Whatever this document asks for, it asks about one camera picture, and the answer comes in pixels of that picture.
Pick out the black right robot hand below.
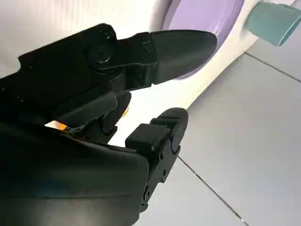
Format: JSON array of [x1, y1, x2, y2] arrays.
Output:
[[0, 23, 217, 226]]

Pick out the pale green mug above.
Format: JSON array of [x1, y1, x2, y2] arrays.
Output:
[[246, 3, 299, 47]]

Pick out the lilac plate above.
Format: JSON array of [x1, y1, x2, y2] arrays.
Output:
[[163, 0, 245, 81]]

